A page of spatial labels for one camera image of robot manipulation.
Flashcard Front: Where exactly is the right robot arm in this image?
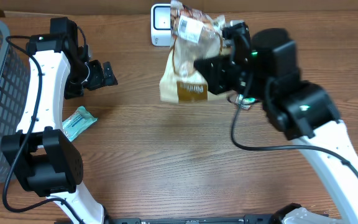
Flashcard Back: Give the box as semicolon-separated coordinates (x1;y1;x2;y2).
194;22;358;223

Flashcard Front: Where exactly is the mint wet wipes pack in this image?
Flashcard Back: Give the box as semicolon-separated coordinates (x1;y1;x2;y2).
63;106;98;142

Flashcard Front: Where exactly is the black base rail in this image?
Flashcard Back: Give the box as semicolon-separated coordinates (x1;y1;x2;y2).
109;214;273;224

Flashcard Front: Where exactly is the brown paper bread bag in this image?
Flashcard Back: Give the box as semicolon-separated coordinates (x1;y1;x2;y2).
159;1;229;103

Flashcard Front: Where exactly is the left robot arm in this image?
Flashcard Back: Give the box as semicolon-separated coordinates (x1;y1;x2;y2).
1;17;117;223

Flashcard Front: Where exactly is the orange Kleenex tissue pack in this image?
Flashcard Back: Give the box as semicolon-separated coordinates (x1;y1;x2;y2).
227;93;259;110

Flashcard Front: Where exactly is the white barcode scanner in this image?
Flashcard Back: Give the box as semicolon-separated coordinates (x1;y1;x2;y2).
150;3;171;47

